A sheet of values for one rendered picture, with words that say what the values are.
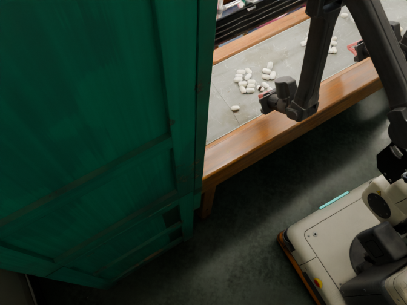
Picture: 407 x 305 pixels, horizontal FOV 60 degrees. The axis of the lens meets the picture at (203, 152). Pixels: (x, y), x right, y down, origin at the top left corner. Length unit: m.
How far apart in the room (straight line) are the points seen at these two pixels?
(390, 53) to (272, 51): 0.79
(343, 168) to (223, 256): 0.90
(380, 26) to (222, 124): 0.70
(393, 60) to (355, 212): 1.11
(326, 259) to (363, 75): 0.84
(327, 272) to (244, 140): 0.78
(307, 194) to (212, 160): 0.98
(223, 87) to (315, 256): 0.89
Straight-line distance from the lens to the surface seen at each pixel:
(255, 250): 2.00
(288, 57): 1.61
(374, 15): 0.91
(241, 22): 1.23
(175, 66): 0.55
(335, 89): 1.54
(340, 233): 1.84
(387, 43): 0.91
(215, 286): 1.95
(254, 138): 1.34
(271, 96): 1.28
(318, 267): 1.78
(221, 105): 1.42
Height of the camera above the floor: 1.95
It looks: 66 degrees down
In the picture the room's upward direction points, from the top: 4 degrees clockwise
